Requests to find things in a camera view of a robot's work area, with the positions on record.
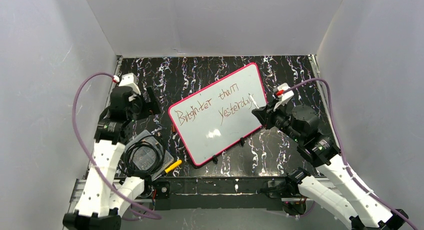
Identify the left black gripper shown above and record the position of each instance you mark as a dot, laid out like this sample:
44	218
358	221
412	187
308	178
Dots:
145	102

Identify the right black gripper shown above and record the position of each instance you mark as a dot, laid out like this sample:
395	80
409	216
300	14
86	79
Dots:
269	114

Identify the white marker pen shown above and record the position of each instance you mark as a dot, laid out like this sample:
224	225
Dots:
253	101

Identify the pink framed whiteboard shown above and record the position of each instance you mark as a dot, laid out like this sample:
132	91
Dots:
215	118

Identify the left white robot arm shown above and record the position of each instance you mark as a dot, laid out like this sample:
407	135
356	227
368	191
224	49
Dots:
101	205

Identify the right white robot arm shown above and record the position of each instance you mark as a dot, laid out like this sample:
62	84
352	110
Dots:
356	207

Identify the clear plastic parts box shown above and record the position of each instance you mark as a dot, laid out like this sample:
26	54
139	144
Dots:
147	152

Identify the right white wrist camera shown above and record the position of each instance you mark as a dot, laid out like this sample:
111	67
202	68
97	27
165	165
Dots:
282	95

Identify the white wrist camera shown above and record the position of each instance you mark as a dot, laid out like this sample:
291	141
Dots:
129	80
282	95

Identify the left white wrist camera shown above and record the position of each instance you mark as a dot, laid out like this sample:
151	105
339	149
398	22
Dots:
129	80

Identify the yellow handled tool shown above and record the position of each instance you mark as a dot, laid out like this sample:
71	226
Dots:
173	166

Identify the aluminium frame rail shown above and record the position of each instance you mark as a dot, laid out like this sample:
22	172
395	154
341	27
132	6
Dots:
192	186

